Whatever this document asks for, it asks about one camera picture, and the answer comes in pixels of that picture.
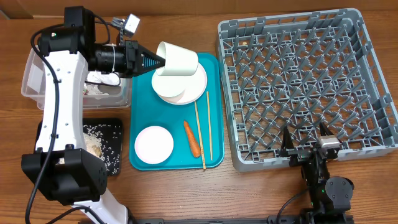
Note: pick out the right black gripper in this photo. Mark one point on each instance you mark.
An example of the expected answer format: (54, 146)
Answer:
(300, 155)

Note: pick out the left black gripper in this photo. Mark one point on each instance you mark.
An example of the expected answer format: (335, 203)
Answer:
(132, 53)

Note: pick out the white paper cup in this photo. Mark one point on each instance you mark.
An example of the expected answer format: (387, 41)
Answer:
(179, 61)

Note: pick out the white tissue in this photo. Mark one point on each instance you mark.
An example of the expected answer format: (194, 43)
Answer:
(95, 80)

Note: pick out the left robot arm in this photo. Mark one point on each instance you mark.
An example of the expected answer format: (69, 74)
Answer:
(60, 166)

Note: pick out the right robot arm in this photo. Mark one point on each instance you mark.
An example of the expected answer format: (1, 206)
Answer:
(330, 196)

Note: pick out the white upturned bowl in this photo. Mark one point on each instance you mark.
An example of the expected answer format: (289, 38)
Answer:
(169, 86)

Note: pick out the teal plastic tray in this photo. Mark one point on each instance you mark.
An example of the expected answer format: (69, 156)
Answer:
(148, 109)

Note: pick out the large pink plate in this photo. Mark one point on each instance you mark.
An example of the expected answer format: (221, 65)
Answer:
(196, 86)

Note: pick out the grey dish rack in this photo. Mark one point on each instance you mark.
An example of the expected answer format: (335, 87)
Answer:
(296, 71)

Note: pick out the food scraps and rice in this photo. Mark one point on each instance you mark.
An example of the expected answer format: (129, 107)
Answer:
(96, 143)

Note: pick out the orange carrot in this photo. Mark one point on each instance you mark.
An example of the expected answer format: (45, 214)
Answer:
(194, 147)

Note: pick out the left wooden chopstick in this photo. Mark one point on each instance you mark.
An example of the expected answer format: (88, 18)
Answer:
(200, 136)

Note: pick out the clear plastic bin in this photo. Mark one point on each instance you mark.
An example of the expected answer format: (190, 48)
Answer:
(33, 86)

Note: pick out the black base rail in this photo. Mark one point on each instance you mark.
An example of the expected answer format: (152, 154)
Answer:
(211, 221)

